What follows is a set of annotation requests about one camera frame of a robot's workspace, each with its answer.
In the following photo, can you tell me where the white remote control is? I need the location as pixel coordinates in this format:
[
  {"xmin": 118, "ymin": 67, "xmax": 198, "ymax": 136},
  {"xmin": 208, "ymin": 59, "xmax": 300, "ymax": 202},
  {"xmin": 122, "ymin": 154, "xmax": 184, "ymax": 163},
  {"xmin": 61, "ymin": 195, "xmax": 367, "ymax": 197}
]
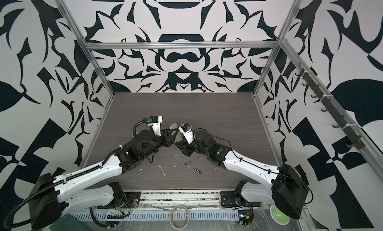
[{"xmin": 170, "ymin": 123, "xmax": 184, "ymax": 143}]

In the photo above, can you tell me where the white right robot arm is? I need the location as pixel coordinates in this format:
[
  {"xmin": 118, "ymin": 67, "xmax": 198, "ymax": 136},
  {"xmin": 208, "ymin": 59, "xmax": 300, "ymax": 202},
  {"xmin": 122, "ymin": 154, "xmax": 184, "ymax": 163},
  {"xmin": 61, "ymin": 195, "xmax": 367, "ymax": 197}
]
[{"xmin": 175, "ymin": 128, "xmax": 310, "ymax": 220}]

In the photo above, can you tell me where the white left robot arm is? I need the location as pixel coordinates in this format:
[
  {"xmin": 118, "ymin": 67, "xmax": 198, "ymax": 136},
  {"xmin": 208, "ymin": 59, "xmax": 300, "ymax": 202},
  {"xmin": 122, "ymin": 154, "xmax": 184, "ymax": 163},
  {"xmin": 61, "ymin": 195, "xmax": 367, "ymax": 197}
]
[{"xmin": 28, "ymin": 129, "xmax": 183, "ymax": 230}]

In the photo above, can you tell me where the clear tape roll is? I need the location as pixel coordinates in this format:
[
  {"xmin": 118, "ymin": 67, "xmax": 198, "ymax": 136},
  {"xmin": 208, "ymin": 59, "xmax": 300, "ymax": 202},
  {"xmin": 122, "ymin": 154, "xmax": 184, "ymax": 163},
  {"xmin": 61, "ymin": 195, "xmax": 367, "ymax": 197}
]
[{"xmin": 169, "ymin": 205, "xmax": 191, "ymax": 230}]

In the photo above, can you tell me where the small green circuit board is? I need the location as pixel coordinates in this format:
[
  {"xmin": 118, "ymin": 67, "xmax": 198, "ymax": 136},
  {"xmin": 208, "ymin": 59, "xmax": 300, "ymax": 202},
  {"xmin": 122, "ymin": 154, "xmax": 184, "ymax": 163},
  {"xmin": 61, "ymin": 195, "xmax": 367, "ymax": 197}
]
[{"xmin": 238, "ymin": 209, "xmax": 254, "ymax": 226}]

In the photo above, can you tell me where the green push button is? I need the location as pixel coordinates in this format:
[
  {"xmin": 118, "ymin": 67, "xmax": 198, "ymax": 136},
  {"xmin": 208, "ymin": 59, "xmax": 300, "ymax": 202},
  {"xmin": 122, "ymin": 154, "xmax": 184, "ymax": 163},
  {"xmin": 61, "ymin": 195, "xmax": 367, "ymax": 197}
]
[{"xmin": 269, "ymin": 205, "xmax": 290, "ymax": 226}]

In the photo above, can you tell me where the green board front left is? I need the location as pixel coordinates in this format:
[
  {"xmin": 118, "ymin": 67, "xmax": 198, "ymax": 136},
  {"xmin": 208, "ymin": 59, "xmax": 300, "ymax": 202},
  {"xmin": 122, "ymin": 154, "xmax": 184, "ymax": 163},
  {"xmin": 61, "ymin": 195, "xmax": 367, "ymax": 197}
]
[{"xmin": 49, "ymin": 215, "xmax": 91, "ymax": 231}]

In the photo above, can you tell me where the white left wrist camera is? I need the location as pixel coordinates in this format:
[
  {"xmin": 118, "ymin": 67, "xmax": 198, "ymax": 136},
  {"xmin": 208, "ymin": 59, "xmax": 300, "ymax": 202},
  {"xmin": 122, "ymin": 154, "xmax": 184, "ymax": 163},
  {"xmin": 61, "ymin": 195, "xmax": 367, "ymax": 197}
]
[{"xmin": 148, "ymin": 116, "xmax": 163, "ymax": 137}]

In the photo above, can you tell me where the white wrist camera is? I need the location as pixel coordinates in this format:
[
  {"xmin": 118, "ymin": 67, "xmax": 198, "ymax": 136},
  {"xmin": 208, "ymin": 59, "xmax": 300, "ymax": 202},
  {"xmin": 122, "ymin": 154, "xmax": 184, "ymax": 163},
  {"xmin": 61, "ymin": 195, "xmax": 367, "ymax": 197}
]
[
  {"xmin": 148, "ymin": 116, "xmax": 163, "ymax": 137},
  {"xmin": 179, "ymin": 123, "xmax": 194, "ymax": 145}
]

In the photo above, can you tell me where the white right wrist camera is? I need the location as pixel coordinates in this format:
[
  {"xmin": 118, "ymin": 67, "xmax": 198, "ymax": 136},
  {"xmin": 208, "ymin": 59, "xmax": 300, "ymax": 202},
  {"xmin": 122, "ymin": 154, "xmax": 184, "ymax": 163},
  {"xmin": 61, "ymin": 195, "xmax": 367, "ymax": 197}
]
[{"xmin": 179, "ymin": 123, "xmax": 194, "ymax": 145}]

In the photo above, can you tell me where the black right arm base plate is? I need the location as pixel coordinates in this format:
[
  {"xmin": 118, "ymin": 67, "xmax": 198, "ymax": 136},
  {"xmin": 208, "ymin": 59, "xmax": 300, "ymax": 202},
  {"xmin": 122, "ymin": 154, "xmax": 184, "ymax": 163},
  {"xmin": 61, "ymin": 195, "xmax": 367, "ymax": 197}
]
[{"xmin": 220, "ymin": 191, "xmax": 254, "ymax": 208}]

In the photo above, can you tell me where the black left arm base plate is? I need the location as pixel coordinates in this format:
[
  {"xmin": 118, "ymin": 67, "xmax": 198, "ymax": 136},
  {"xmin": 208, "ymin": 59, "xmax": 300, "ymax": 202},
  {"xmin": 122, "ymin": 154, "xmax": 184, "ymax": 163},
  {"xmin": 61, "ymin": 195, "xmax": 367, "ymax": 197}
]
[{"xmin": 97, "ymin": 192, "xmax": 141, "ymax": 209}]

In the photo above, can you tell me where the white slotted cable duct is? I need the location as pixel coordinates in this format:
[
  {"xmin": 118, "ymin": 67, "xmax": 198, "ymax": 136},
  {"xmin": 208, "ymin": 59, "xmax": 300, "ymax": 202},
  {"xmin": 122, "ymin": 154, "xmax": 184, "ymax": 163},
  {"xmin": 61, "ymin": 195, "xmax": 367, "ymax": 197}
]
[{"xmin": 64, "ymin": 209, "xmax": 240, "ymax": 222}]

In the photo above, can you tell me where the aluminium enclosure frame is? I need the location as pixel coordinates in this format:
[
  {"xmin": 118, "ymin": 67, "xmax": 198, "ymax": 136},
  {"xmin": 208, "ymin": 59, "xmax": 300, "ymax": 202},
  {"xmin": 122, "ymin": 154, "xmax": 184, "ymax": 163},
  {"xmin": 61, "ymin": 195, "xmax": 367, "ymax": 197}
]
[{"xmin": 54, "ymin": 0, "xmax": 383, "ymax": 179}]

